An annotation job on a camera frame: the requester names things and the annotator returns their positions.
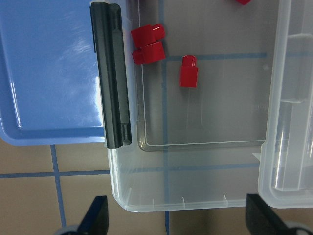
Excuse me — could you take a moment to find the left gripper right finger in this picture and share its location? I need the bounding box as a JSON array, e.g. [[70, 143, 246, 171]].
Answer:
[[246, 193, 313, 235]]

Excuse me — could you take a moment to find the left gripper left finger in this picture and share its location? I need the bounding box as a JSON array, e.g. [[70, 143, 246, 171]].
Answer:
[[55, 195, 109, 235]]

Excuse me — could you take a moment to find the clear plastic box lid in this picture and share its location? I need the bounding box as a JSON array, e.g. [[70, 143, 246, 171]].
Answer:
[[258, 0, 313, 208]]

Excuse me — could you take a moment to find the red block from tray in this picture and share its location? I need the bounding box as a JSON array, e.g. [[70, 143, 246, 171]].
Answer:
[[179, 55, 198, 88]]

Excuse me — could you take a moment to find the clear plastic storage box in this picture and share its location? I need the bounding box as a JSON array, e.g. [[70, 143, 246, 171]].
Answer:
[[109, 0, 279, 212]]

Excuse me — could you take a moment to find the red block in box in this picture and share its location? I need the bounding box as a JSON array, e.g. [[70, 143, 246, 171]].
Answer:
[[132, 42, 166, 65], [131, 23, 165, 48], [236, 0, 251, 5]]

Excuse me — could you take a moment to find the blue plastic tray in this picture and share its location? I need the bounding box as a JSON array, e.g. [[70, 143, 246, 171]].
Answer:
[[0, 0, 105, 146]]

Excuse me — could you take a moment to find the black box latch handle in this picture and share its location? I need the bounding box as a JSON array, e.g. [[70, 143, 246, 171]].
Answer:
[[90, 2, 132, 149]]

